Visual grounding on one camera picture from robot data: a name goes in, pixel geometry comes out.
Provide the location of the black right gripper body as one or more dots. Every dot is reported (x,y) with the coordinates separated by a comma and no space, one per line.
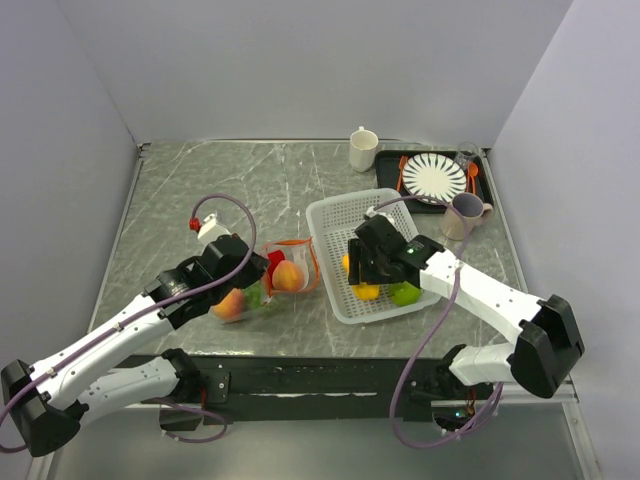
(368,259)

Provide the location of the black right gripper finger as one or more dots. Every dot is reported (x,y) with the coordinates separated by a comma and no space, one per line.
(354,262)
(371,277)

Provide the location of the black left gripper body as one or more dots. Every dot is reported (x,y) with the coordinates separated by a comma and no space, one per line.
(252,270)

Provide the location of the yellow bell pepper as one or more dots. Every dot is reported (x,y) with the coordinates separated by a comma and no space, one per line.
(363,291)

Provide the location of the green apple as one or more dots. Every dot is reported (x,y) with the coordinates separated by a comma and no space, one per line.
(403,294)

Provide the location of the clear zip bag orange zipper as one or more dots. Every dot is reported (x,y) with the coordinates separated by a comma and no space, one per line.
(299,251)

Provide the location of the peach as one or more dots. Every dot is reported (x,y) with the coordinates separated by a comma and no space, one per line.
(231,307)
(288,277)

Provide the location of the red bell pepper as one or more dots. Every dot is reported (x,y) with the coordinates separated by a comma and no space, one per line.
(274,257)

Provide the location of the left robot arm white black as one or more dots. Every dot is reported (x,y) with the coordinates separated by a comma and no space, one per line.
(51,399)

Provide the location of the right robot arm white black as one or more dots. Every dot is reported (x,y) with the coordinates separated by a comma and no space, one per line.
(542,340)

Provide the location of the black white striped plate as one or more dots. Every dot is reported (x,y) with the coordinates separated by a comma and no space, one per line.
(434,175)

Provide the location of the black rectangular tray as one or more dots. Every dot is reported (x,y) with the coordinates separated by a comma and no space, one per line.
(386,169)

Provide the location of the beige mug purple inside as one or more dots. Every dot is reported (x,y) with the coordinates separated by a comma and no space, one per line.
(466,212)

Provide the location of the orange plastic fork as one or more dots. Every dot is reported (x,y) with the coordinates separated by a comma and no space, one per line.
(401,165)

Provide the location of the white ceramic mug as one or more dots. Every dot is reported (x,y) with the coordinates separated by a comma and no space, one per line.
(362,149)

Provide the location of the orange plastic spoon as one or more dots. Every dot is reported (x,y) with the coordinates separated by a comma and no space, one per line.
(472,173)

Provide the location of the clear glass cup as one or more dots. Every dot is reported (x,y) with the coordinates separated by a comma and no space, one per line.
(466,153)

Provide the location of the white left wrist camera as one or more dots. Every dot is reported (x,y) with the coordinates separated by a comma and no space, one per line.
(209,229)

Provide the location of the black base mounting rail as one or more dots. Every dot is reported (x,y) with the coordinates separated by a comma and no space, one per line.
(251,388)

